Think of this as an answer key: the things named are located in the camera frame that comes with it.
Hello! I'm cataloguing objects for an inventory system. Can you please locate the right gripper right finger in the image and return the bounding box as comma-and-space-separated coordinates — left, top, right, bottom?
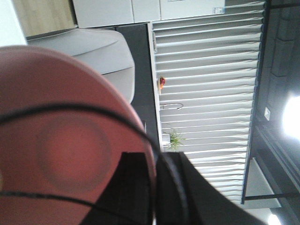
156, 152, 264, 225

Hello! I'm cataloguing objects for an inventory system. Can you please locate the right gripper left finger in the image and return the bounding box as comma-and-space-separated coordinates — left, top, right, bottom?
80, 151, 156, 225

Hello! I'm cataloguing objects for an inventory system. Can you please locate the pink plastic bowl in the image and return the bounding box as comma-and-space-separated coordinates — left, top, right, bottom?
0, 46, 152, 225

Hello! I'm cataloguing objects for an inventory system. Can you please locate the potted green plant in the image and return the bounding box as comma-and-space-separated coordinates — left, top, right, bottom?
162, 128, 185, 151

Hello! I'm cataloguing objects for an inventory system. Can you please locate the fruit plate on counter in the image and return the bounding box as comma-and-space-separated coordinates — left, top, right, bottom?
158, 76, 165, 94

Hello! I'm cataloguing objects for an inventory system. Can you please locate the right grey upholstered chair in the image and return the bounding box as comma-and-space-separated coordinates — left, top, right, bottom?
27, 29, 135, 103

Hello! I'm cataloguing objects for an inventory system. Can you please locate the white cabinet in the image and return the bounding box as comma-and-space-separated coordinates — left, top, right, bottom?
73, 0, 225, 28

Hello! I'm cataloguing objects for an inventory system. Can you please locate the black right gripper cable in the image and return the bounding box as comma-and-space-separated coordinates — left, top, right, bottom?
0, 103, 188, 225

